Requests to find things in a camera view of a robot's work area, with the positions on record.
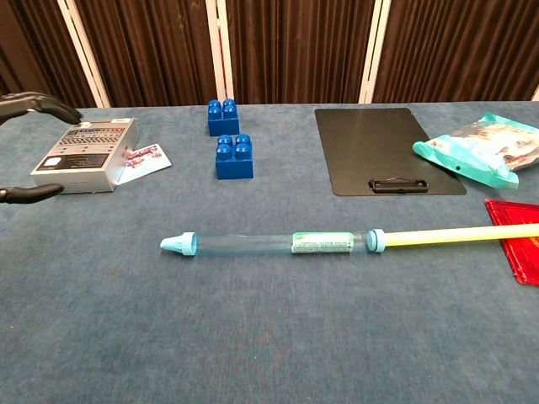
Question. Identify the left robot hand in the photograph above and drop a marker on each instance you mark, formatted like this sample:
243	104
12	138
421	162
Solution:
42	105

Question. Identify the blue yellow water pump toy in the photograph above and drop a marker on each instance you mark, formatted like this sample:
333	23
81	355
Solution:
320	244

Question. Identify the brown pleated curtain panel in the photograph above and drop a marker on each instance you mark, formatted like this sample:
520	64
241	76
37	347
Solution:
295	50
29	54
147	50
459	50

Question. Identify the silver printed cardboard box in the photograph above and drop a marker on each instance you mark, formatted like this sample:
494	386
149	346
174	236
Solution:
84	157

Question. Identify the white printed card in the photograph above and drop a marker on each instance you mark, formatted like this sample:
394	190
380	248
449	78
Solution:
145	162

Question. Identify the blue toy building brick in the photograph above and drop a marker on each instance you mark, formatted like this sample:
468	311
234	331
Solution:
234	162
223	120

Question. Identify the blue table cloth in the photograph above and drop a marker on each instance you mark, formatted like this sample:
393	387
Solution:
269	328

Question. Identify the black clipboard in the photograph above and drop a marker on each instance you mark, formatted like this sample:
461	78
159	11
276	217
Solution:
370	147

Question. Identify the teal snack bag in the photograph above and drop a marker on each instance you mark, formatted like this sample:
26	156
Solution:
476	153

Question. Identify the red transparent plastic sheet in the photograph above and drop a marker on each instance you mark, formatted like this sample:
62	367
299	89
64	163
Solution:
522	261

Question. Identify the white screen frame post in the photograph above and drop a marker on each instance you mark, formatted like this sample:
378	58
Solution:
535	94
82	50
372	50
221	46

